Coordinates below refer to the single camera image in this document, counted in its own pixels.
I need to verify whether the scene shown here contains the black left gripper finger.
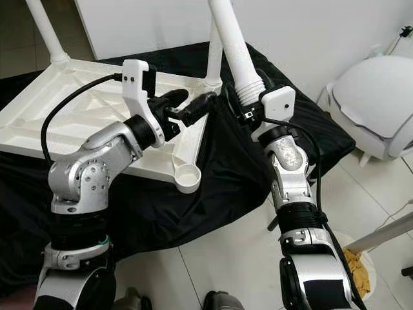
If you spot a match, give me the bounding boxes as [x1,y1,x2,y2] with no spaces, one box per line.
[155,89,190,109]
[179,92,218,127]

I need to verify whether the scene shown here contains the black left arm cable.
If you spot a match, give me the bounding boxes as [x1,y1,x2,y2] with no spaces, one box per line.
[41,73,125,165]

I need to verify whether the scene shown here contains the grey left robot foot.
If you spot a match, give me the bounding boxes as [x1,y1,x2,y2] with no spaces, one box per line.
[113,287,154,310]

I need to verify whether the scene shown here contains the black metal table leg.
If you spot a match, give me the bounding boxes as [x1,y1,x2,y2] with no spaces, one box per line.
[267,213,281,232]

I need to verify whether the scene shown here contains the thin black lamp cable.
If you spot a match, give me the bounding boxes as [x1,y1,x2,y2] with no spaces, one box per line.
[387,36,404,56]

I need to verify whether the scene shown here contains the grey robot foot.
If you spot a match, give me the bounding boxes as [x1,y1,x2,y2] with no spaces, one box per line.
[113,287,154,310]
[203,291,246,310]

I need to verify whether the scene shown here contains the black table cloth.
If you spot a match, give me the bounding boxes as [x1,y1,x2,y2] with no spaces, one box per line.
[0,42,357,298]

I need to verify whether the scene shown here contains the white plastic table top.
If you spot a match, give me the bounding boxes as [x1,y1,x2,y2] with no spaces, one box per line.
[0,57,223,194]

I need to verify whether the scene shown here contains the yellow crumpled cloth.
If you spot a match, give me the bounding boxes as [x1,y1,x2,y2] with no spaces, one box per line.
[342,249,372,295]

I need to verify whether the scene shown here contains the grey right robot foot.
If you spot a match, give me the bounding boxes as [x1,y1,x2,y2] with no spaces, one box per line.
[203,291,246,310]

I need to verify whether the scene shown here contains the white door frame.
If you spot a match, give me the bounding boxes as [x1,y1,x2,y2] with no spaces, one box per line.
[74,0,97,60]

